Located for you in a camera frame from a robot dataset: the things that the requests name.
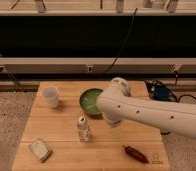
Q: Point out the translucent white plastic cup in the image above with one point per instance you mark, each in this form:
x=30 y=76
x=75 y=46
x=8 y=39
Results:
x=51 y=96

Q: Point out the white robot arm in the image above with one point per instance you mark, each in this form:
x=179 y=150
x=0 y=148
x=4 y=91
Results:
x=116 y=103

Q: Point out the blue black device on floor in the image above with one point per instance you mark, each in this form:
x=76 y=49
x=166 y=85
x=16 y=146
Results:
x=159 y=91

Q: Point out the white wrapped snack packet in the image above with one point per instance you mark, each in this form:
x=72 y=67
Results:
x=41 y=150

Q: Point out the green bowl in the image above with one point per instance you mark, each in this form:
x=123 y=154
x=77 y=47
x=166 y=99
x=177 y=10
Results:
x=88 y=100

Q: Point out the white wall outlet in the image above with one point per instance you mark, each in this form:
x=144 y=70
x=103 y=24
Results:
x=89 y=69

